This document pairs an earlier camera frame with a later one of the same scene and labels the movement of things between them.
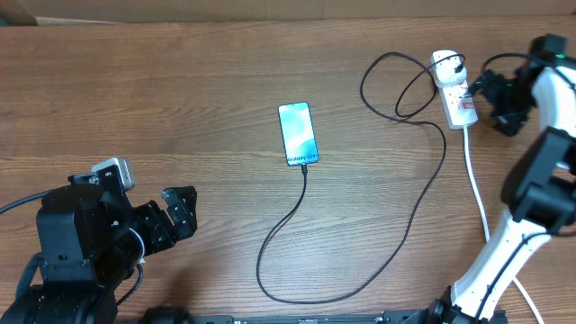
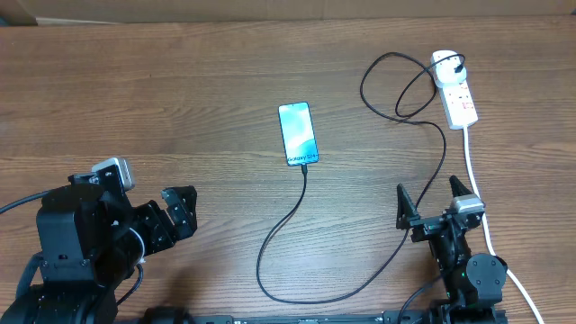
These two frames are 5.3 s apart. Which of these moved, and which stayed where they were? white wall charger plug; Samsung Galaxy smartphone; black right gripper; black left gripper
Moved: black right gripper
Stayed: white wall charger plug; Samsung Galaxy smartphone; black left gripper
